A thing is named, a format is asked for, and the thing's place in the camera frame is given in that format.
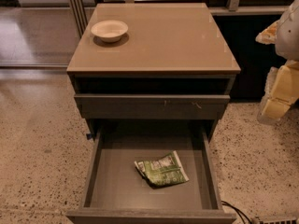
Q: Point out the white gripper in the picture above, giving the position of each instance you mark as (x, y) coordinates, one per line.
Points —
(289, 36)

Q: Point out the white paper bowl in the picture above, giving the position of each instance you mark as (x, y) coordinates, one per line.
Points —
(109, 31)

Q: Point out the grey floor vent grille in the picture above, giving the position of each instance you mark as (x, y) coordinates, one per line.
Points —
(275, 220)

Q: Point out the brown drawer cabinet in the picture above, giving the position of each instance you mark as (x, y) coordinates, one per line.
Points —
(172, 49)

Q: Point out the green jalapeno chip bag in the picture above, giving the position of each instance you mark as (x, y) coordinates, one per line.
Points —
(167, 171)

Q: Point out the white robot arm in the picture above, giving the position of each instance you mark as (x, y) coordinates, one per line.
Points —
(287, 42)

